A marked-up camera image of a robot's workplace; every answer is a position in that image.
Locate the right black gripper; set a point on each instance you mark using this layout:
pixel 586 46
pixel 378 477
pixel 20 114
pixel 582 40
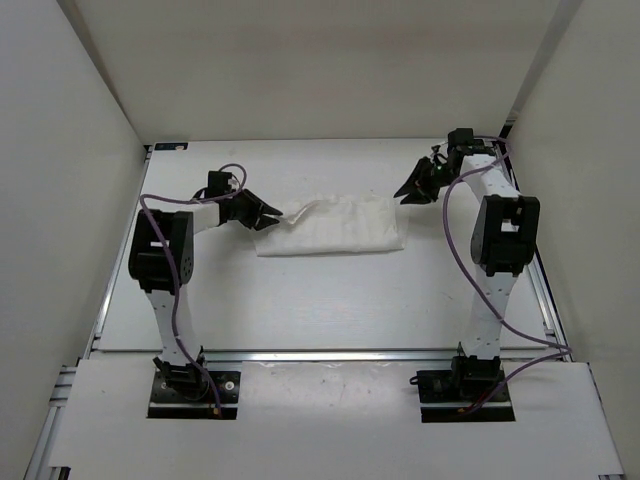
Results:
pixel 420 174

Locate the white skirt cloth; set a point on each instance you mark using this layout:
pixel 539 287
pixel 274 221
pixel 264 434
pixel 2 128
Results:
pixel 335 224

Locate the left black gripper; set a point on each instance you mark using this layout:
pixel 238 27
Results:
pixel 257 205

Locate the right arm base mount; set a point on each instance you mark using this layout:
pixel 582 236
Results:
pixel 471 390

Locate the front aluminium rail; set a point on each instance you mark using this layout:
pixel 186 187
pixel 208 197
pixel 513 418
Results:
pixel 235 356

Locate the white front cover board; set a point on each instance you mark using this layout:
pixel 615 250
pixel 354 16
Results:
pixel 344 421

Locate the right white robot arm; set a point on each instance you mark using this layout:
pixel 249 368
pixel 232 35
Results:
pixel 503 240

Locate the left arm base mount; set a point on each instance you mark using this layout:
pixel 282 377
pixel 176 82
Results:
pixel 181 392

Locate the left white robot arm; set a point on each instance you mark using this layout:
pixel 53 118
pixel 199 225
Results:
pixel 162 255

